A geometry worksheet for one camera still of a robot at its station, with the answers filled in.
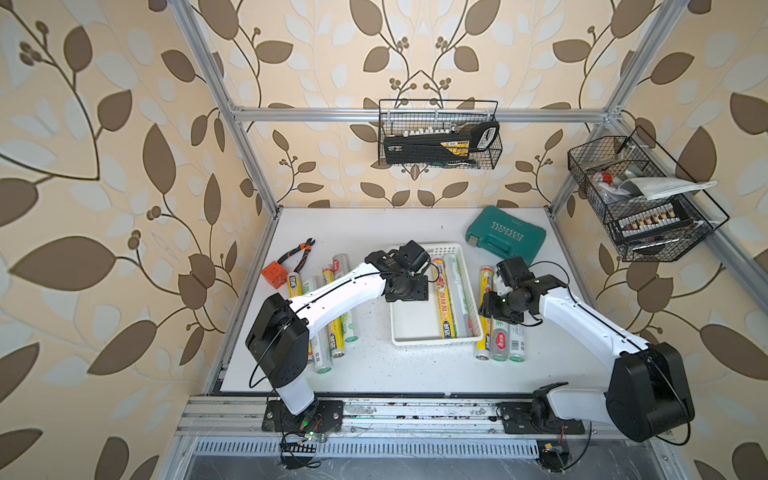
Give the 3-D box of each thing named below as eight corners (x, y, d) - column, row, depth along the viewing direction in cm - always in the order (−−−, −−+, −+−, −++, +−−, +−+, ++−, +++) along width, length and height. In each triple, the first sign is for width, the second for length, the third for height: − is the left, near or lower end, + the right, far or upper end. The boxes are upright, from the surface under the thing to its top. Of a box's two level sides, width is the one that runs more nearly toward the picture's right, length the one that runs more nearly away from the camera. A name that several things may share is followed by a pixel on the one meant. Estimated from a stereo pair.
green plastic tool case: (463, 241, 112) (465, 232, 108) (483, 211, 123) (486, 201, 119) (528, 272, 103) (533, 263, 99) (544, 236, 114) (550, 227, 110)
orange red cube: (266, 280, 103) (260, 271, 98) (279, 269, 106) (274, 260, 101) (279, 291, 100) (273, 282, 95) (292, 279, 103) (287, 270, 98)
